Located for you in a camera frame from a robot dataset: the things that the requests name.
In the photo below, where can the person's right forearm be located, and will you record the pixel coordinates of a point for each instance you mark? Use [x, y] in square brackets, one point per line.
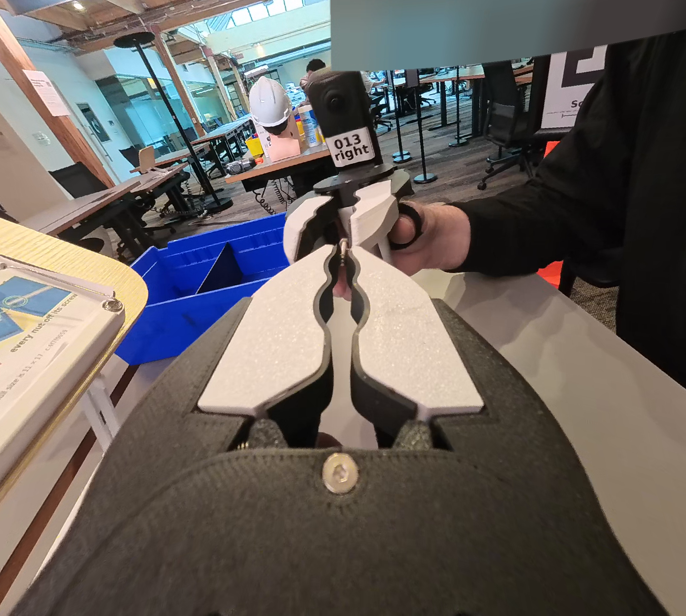
[525, 235]

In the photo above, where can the black office chair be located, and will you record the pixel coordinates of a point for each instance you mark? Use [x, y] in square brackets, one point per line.
[504, 112]

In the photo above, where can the white board stand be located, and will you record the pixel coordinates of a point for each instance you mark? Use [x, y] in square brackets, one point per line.
[102, 412]

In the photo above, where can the yellow container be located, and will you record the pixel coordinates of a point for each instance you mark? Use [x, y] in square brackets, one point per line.
[255, 147]

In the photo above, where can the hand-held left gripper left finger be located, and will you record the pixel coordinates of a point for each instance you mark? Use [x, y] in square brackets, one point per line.
[268, 342]

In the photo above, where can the person's right hand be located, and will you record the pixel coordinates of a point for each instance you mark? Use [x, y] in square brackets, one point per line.
[439, 238]

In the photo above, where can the blue plastic bin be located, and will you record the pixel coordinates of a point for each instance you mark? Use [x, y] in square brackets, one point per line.
[177, 315]

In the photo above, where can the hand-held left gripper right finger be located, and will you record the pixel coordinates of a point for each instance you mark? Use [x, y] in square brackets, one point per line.
[418, 353]

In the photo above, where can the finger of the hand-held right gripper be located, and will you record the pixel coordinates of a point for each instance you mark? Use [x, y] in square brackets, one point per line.
[378, 214]
[297, 224]

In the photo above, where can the black and white marker poster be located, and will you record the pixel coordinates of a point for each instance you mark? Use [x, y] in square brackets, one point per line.
[568, 90]

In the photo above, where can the grey desk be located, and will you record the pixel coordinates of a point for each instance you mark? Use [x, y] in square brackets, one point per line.
[562, 385]

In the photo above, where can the black stanchion post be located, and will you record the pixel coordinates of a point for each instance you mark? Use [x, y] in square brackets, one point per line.
[424, 178]
[402, 157]

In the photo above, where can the long wooden desk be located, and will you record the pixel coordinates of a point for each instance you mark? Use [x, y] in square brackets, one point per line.
[461, 73]

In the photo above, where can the dark wooden desk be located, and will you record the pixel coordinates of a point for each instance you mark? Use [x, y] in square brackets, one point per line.
[80, 208]

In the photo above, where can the small black device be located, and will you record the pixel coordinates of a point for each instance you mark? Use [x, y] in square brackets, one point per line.
[241, 165]

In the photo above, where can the plywood chair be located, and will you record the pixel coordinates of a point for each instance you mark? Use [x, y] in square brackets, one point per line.
[144, 157]

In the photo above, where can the metal screw with nut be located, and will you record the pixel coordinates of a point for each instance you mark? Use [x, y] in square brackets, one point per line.
[342, 250]

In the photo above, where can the black floor lamp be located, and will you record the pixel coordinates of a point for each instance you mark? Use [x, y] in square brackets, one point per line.
[134, 39]

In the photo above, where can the brown wooden desk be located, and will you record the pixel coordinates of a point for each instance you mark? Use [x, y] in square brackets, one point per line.
[289, 165]

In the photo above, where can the white hard hat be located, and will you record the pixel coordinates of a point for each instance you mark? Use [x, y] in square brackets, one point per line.
[269, 98]

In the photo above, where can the white wall notice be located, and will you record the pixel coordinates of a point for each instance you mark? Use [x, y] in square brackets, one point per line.
[45, 93]

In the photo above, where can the metal frame corner bolt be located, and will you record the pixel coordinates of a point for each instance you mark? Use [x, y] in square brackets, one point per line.
[111, 305]

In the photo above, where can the framed sign on wooden board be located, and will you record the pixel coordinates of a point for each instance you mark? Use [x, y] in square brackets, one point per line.
[80, 265]

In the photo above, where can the printed instruction sheet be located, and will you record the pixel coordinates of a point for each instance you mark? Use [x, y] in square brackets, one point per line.
[48, 326]

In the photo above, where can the beige mannequin head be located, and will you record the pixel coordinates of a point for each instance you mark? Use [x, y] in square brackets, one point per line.
[285, 143]

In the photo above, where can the white wipes canister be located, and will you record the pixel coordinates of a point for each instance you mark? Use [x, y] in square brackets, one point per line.
[310, 125]

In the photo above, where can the orange fabric item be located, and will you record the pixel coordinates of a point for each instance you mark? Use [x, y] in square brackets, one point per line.
[549, 273]

